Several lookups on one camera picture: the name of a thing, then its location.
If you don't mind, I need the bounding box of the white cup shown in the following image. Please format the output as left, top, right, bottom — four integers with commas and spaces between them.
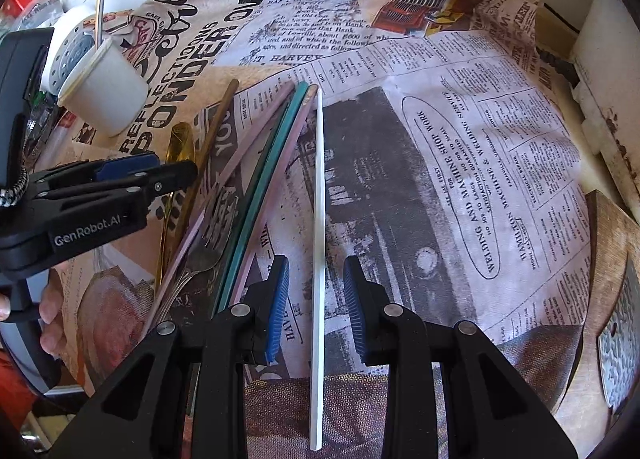
56, 36, 151, 137

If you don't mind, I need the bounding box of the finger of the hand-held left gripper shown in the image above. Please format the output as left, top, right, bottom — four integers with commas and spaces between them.
31, 151, 162, 188
39, 160, 200, 208

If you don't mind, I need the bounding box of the black white braided cord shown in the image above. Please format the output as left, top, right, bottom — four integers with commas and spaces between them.
0, 166, 28, 208

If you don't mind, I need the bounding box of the pink chopstick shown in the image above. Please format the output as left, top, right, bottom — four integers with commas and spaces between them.
231, 85, 320, 307
145, 84, 297, 340

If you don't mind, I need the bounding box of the silver fork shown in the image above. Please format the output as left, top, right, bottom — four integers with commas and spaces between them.
160, 189, 238, 320

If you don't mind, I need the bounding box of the gold spoon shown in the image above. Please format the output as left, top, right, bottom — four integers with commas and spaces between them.
159, 121, 196, 270

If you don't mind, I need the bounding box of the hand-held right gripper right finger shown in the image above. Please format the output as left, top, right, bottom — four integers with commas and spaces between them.
342, 255, 576, 459

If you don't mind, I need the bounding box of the newspaper print tablecloth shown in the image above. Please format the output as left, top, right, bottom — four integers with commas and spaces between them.
60, 0, 593, 459

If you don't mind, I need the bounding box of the white chopstick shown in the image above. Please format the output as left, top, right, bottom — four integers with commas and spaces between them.
309, 89, 329, 451

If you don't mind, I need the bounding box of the wooden board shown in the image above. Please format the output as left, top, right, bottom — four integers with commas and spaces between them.
550, 189, 640, 445

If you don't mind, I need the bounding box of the embossed metal plate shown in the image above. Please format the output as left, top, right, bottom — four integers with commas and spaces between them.
597, 269, 640, 410

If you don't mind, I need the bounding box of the person's left hand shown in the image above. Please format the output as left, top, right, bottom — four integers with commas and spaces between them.
0, 261, 72, 360

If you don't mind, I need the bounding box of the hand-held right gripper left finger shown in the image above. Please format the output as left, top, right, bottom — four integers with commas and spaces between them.
50, 255, 291, 459

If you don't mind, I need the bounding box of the white foam box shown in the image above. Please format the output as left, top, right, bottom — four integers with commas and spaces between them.
570, 0, 640, 180

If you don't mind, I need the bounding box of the gold chopstick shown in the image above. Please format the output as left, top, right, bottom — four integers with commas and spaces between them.
155, 80, 241, 287

